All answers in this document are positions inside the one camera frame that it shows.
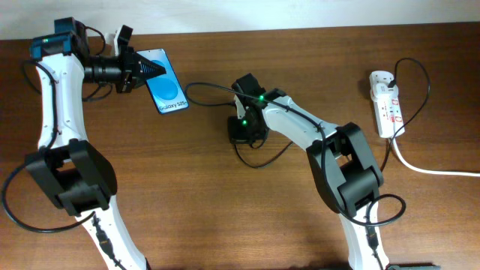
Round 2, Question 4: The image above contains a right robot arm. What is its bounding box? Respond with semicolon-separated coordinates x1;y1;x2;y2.
232;73;389;269

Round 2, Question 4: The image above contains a black USB charging cable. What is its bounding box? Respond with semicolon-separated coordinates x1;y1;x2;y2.
232;57;431;173

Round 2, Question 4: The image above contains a white power strip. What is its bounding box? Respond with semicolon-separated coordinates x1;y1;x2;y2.
370;83;405;139

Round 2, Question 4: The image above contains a white USB charger plug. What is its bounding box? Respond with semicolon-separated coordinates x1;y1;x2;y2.
369;70;398;96

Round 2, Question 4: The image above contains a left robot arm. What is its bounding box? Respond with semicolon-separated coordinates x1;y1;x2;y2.
25;17;166;269

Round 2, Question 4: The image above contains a blue Galaxy smartphone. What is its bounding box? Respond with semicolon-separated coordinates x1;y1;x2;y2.
139;49;189;115

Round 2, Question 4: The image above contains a white power strip cord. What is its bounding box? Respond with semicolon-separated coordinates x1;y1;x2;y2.
390;125;480;178

